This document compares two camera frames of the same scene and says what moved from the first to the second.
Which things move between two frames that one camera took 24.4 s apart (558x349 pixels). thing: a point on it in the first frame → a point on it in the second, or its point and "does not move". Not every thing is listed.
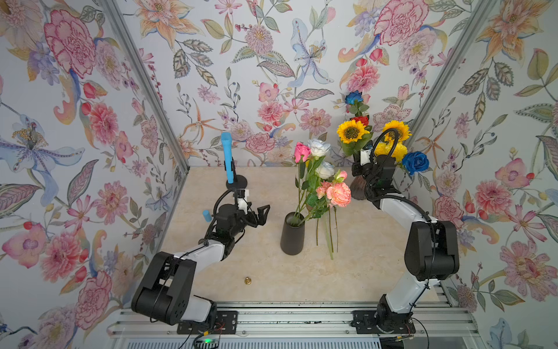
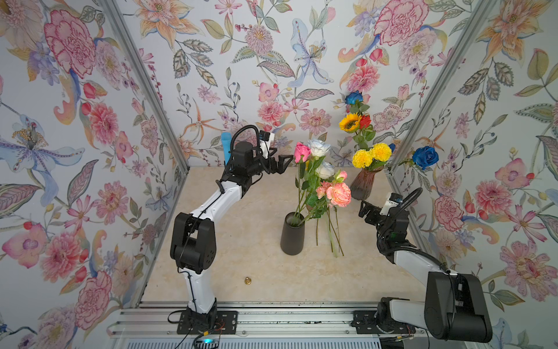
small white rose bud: [326, 171] does not move
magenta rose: [301, 150] does not move
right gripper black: [357, 169] → [375, 213]
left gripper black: [259, 219] → [276, 167]
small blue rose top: [352, 96] does not move
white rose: [317, 147] does not move
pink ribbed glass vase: [357, 187] does not move
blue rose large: [415, 161] → [425, 156]
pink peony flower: [339, 195] does not move
